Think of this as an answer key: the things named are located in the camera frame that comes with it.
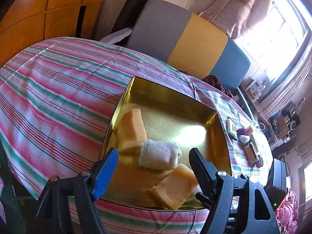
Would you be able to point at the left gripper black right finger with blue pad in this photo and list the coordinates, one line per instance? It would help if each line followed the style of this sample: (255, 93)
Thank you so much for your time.
(236, 205)

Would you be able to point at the yellow sponge block upper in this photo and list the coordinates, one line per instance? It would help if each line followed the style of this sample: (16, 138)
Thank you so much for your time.
(131, 133)

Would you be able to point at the Weidan cracker pack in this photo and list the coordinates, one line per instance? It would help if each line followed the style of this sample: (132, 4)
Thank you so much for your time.
(231, 129)

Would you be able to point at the rolled white sock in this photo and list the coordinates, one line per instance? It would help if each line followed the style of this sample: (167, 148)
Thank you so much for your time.
(159, 155)

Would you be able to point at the cracker pack with barcode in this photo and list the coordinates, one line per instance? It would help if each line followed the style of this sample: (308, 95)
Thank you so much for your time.
(251, 155)

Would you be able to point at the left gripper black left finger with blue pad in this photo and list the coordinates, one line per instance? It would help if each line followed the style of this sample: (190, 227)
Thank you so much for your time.
(53, 214)

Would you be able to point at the white cardboard box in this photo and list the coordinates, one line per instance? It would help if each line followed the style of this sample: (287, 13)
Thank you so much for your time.
(254, 146)

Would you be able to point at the yellow sponge block far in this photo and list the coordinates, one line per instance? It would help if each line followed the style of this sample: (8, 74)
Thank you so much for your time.
(250, 130)

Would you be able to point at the yellow sponge block lower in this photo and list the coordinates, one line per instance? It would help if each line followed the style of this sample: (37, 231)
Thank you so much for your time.
(173, 191)

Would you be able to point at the gold metal tin box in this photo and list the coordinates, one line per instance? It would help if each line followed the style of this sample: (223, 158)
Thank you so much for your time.
(169, 116)

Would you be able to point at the orange wooden wardrobe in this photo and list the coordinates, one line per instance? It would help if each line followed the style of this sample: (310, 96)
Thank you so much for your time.
(29, 21)

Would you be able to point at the wooden side desk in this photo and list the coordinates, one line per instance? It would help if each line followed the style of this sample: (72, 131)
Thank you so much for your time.
(254, 114)

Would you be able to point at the striped pink green tablecloth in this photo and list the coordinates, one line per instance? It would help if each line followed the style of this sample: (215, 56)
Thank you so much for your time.
(58, 97)

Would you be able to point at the grey yellow blue chair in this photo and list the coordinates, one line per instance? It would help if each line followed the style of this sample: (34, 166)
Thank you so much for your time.
(184, 41)

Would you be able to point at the white plastic wrapped roll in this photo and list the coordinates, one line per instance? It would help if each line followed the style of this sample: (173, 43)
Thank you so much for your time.
(244, 140)

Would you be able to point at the white product box on desk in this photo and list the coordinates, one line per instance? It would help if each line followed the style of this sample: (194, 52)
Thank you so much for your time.
(255, 88)

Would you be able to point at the purple snack pouch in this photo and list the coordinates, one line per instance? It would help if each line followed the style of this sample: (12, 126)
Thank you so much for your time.
(243, 131)

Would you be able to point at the pink curtain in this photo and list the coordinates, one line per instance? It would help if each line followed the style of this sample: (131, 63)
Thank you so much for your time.
(236, 17)

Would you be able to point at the dark red cloth on chair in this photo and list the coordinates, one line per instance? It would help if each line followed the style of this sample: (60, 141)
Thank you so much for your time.
(216, 83)

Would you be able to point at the yellow sponge block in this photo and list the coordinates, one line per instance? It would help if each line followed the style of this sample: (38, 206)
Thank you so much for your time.
(173, 191)
(131, 133)
(250, 130)

